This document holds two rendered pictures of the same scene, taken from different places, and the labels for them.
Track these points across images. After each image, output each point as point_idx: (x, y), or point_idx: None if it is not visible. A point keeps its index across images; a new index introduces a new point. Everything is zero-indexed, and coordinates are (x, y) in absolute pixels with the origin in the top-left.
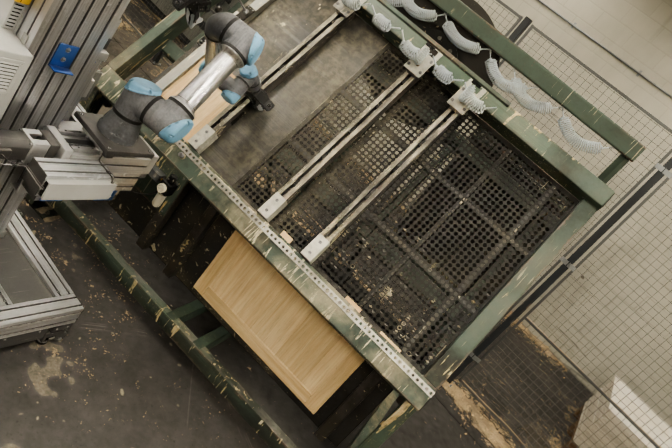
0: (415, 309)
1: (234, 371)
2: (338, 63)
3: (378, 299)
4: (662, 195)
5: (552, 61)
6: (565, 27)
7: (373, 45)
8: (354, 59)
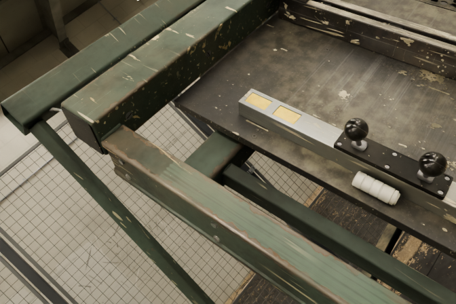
0: (379, 225)
1: None
2: (392, 13)
3: (402, 244)
4: None
5: (104, 157)
6: (75, 145)
7: None
8: None
